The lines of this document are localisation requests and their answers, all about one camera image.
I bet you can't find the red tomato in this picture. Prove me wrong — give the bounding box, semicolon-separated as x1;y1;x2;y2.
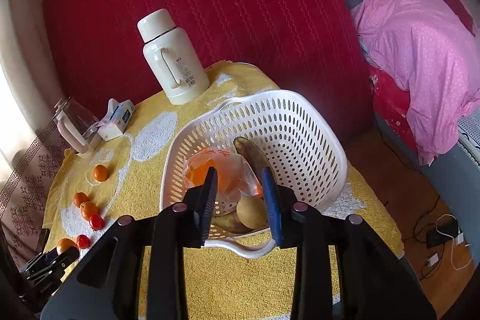
76;234;91;249
89;214;105;232

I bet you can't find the large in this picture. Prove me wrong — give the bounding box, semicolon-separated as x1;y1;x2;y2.
79;202;98;221

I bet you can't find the white plastic basket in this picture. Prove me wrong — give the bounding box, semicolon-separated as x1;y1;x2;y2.
160;90;347;258

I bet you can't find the small orange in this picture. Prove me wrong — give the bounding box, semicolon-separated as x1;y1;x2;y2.
92;165;108;182

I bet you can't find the brown round fruit in basket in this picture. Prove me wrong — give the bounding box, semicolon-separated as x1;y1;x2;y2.
236;196;268;230

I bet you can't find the patterned curtain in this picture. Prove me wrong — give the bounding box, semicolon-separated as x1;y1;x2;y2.
1;122;68;267

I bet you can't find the plastic bag of oranges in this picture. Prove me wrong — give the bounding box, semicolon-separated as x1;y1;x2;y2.
182;148;263;207

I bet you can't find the yellow white towel cloth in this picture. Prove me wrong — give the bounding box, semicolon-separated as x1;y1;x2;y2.
43;62;404;319

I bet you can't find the overripe banana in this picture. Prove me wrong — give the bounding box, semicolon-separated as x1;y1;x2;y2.
233;136;271;180

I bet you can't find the tissue pack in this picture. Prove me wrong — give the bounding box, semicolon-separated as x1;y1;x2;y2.
97;98;135;141

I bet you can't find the black power strip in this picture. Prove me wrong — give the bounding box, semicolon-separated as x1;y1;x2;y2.
425;220;461;249

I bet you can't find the cream thermos flask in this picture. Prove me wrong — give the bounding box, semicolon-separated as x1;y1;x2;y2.
137;9;210;106

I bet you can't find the pink duvet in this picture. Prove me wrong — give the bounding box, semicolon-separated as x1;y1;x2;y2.
352;0;479;165

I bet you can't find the red blanket backdrop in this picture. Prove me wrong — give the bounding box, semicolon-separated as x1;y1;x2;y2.
42;0;373;140

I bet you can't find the glass kettle pink handle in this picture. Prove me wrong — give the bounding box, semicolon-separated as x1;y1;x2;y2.
53;97;102;157

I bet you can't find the grey bed frame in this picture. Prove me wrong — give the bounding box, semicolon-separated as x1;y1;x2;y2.
346;0;480;266

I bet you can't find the white charger cable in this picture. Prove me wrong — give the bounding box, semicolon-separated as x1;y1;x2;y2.
434;213;475;271

